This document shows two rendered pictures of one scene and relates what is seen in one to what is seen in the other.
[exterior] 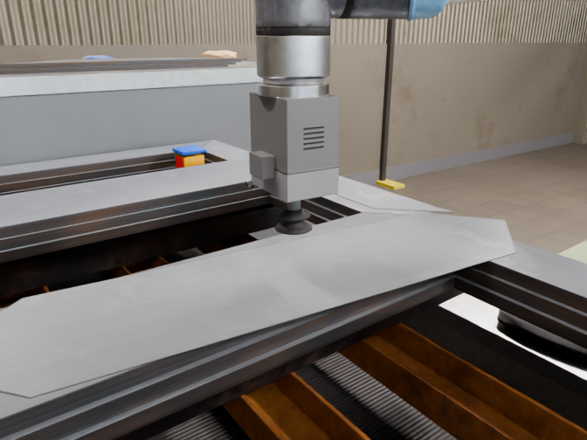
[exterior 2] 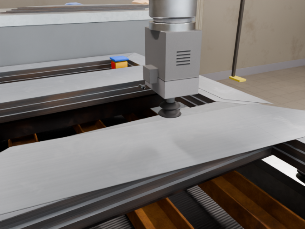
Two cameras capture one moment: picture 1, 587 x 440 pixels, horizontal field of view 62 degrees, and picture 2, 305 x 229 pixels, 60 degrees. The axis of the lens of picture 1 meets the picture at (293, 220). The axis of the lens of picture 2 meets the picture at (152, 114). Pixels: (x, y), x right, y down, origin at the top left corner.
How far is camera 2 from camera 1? 0.08 m
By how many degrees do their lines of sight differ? 8
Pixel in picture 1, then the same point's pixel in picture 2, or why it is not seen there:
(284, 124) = (164, 48)
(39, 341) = (12, 176)
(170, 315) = (91, 164)
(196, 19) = not seen: outside the picture
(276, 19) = not seen: outside the picture
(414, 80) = (256, 18)
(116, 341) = (56, 180)
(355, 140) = (218, 53)
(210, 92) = (133, 24)
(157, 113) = (103, 36)
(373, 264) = (219, 136)
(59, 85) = (49, 19)
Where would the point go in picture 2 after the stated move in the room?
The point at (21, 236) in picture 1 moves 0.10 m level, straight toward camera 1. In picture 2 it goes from (19, 107) to (19, 121)
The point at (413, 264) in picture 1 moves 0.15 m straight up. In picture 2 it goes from (245, 138) to (258, 62)
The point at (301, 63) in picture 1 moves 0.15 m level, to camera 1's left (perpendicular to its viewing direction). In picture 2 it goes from (176, 8) to (76, 7)
